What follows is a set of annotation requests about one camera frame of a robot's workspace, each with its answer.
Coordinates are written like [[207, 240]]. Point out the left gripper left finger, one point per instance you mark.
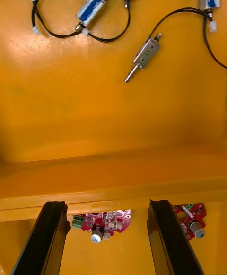
[[45, 239]]

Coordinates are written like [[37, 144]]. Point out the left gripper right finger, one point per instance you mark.
[[168, 239]]

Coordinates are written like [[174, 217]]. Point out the round red circuit board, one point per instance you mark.
[[111, 220], [191, 218]]

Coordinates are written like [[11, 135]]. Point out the yellow-orange plastic bin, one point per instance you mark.
[[118, 258], [94, 114]]

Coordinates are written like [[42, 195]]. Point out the bare metal solenoid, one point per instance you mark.
[[145, 53]]

